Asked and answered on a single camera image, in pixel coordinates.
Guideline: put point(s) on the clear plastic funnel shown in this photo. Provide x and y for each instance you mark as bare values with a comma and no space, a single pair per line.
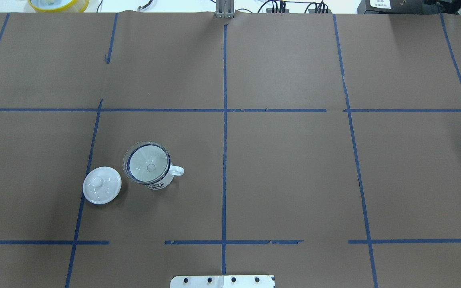
148,163

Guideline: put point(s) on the white ceramic lid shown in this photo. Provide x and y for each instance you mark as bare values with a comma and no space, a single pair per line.
102,185

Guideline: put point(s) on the white enamel mug blue rim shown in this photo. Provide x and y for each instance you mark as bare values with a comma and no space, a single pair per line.
162,179

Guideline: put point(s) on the black desktop computer box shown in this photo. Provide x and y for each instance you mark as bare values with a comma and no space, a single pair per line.
412,7

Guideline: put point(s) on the yellow tape roll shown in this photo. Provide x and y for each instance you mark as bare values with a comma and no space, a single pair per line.
59,6

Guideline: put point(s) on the aluminium frame post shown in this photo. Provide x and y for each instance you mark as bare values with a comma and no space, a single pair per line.
224,9

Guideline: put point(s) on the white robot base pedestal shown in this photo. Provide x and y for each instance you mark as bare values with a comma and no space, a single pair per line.
223,281

